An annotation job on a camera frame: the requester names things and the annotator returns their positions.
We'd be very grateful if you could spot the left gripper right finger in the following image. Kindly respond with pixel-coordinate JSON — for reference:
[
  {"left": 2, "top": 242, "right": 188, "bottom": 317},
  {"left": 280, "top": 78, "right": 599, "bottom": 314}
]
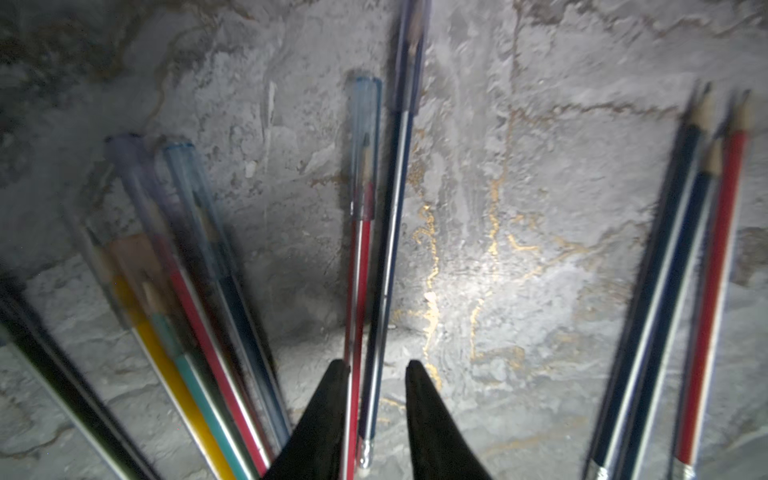
[{"left": 405, "top": 360, "right": 491, "bottom": 479}]

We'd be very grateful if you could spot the bundle of coloured pencils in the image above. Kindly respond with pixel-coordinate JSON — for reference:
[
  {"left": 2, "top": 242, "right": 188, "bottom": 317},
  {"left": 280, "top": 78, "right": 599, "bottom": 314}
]
[{"left": 0, "top": 131, "right": 295, "bottom": 480}]

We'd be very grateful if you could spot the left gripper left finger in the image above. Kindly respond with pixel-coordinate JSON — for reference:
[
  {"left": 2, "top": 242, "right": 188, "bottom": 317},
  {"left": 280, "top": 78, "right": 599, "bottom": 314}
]
[{"left": 264, "top": 359, "right": 348, "bottom": 479}]

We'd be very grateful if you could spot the red pencil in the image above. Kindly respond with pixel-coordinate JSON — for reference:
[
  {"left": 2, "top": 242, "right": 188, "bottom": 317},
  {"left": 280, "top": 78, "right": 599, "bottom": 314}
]
[
  {"left": 669, "top": 90, "right": 753, "bottom": 479},
  {"left": 339, "top": 75, "right": 382, "bottom": 479}
]

